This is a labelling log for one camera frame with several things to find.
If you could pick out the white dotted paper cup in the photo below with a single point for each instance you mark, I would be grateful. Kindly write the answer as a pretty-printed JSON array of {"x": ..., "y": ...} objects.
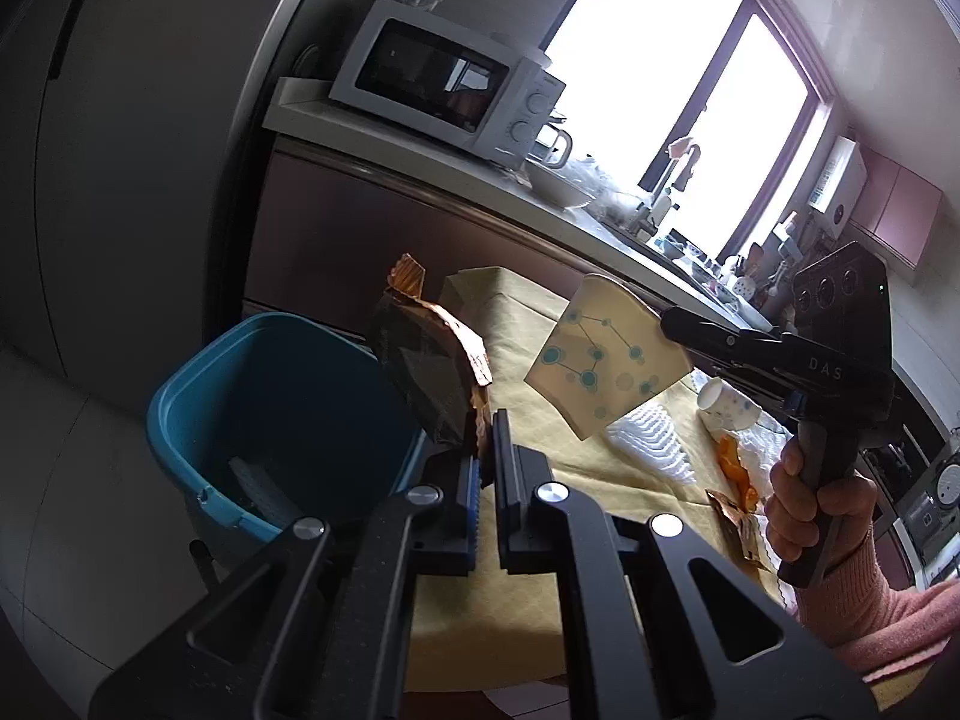
[{"x": 727, "y": 403}]

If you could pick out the white bowl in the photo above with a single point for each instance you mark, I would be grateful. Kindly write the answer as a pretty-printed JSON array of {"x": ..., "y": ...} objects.
[{"x": 559, "y": 187}]

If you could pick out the silver refrigerator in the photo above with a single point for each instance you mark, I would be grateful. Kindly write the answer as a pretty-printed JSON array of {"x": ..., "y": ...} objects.
[{"x": 150, "y": 165}]

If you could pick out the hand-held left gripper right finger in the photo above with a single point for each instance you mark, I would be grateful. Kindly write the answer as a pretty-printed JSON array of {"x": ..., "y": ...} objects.
[{"x": 501, "y": 487}]

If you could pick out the window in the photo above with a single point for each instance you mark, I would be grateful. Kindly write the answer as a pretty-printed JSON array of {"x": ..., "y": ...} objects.
[{"x": 660, "y": 60}]

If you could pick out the pink wall cabinet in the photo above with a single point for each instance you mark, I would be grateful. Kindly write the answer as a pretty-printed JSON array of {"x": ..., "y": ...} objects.
[{"x": 900, "y": 210}]

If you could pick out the sink faucet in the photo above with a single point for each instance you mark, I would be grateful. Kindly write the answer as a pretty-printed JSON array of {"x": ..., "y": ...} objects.
[{"x": 679, "y": 172}]

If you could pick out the kitchen counter cabinet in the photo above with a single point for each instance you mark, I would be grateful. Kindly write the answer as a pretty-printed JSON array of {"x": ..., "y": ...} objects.
[{"x": 360, "y": 232}]

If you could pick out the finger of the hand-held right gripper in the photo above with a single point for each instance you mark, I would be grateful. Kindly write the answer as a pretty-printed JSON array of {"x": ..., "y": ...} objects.
[
  {"x": 750, "y": 388},
  {"x": 720, "y": 334}
]

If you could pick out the white microwave oven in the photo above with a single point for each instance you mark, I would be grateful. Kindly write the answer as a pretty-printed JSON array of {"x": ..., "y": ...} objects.
[{"x": 420, "y": 67}]

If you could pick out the blue plastic bin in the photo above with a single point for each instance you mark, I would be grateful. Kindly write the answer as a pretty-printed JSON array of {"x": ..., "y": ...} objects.
[{"x": 225, "y": 390}]

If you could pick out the person's right hand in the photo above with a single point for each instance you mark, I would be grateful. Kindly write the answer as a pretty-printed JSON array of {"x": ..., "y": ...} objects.
[{"x": 787, "y": 517}]

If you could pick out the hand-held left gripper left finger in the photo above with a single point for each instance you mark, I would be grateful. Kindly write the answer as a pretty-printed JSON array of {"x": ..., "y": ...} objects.
[{"x": 469, "y": 499}]

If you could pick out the orange peel piece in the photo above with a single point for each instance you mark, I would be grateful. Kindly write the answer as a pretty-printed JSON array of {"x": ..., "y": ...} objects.
[
  {"x": 746, "y": 496},
  {"x": 729, "y": 457}
]

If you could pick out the brown snack wrapper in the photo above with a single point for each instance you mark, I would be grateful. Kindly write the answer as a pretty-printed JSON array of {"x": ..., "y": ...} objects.
[{"x": 739, "y": 529}]

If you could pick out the glass kettle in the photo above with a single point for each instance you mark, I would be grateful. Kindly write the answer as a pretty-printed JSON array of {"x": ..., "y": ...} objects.
[{"x": 553, "y": 141}]

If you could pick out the clear ribbed plastic tray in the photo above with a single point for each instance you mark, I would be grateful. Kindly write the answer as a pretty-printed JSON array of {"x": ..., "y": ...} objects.
[{"x": 652, "y": 439}]

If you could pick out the yellow tablecloth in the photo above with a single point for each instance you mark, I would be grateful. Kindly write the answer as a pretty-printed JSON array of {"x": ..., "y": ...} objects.
[{"x": 487, "y": 630}]

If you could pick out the white water heater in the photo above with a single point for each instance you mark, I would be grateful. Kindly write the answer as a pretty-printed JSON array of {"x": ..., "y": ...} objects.
[{"x": 836, "y": 180}]

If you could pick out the dark orange snack wrapper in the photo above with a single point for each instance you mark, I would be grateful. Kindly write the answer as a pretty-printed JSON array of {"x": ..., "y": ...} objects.
[{"x": 420, "y": 367}]

